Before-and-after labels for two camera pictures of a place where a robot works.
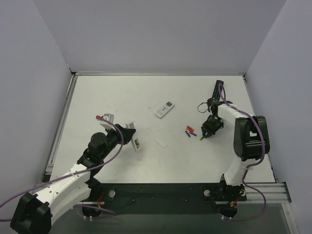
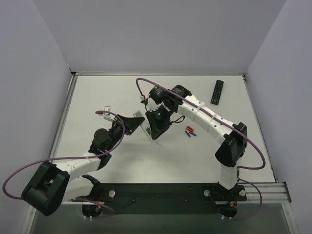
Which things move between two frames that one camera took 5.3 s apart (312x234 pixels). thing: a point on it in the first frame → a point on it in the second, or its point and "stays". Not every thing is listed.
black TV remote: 216,93 stays
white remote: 135,141 → 146,125
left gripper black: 127,134 → 123,125
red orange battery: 189,128 stays
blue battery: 187,133 stays
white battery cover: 161,144 stays
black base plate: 159,198 stays
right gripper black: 210,128 → 157,122
